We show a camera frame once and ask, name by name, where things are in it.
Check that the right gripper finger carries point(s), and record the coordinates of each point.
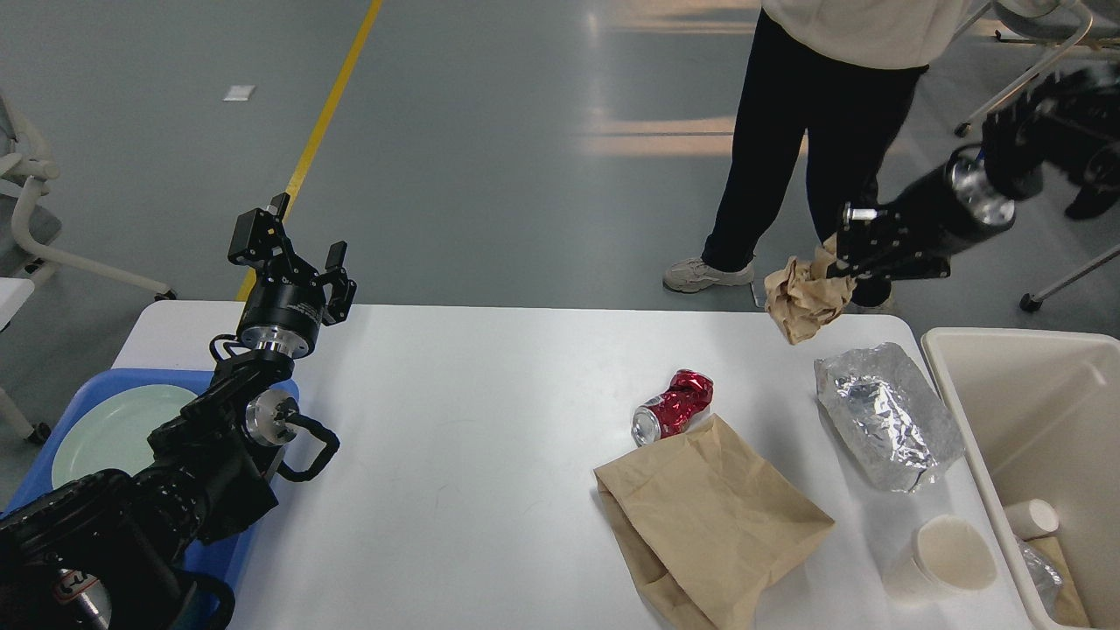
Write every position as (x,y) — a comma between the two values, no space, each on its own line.
(898,268)
(865,240)

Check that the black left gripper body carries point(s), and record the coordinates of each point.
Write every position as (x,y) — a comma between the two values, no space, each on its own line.
(285,311)

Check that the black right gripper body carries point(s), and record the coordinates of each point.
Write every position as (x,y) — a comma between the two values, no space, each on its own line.
(951,209)

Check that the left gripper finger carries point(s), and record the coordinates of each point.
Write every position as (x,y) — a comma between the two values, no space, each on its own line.
(334,263)
(259,241)

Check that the aluminium foil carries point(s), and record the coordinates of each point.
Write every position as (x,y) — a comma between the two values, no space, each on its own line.
(888,415)

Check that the light green plate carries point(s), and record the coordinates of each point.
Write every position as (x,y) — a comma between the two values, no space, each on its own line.
(114,433)

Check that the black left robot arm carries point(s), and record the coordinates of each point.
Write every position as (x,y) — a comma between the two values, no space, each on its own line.
(105,551)

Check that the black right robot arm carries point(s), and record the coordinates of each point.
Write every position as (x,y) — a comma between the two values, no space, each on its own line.
(1068,121)

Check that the chair leg with caster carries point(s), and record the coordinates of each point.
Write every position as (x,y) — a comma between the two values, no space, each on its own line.
(1032,301)

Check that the person in cream sweater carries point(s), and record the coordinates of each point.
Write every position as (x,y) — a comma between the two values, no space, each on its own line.
(837,78)

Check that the white plastic bin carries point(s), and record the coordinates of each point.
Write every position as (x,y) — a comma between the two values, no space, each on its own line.
(1039,413)

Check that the white office chair left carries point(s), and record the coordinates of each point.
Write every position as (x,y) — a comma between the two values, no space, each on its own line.
(29,257)

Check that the blue plastic tray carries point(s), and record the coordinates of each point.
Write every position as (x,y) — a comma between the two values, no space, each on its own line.
(131,385)

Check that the crushed red soda can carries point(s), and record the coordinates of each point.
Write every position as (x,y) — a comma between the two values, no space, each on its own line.
(671,412)

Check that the white paper cup in bin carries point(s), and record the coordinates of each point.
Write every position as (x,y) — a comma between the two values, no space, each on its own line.
(1031,519)

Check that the white paper cup on table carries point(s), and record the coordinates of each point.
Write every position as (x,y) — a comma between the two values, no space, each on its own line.
(945,558)

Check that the brown paper bag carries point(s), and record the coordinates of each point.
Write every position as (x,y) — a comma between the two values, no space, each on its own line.
(705,524)

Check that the clear plastic wrapper in bin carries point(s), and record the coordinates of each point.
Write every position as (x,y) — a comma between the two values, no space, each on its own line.
(1045,576)

